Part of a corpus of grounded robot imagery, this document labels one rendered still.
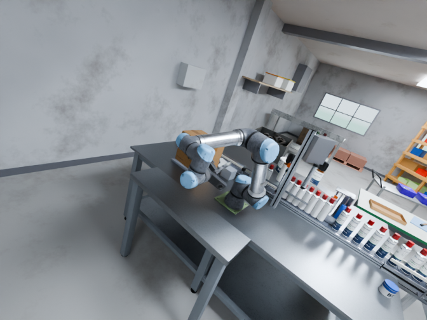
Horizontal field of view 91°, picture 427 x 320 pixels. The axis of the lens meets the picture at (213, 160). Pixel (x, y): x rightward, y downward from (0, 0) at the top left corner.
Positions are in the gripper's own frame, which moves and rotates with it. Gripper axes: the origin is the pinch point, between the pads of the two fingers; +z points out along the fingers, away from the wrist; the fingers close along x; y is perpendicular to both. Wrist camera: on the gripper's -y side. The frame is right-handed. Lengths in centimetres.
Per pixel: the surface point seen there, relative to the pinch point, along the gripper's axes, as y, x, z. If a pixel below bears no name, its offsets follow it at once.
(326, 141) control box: -23, -51, 54
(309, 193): -49, -17, 67
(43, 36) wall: 201, 66, 12
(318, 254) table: -76, -3, 34
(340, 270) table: -89, -9, 33
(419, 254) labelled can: -112, -47, 57
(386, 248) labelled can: -102, -34, 60
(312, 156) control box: -26, -38, 52
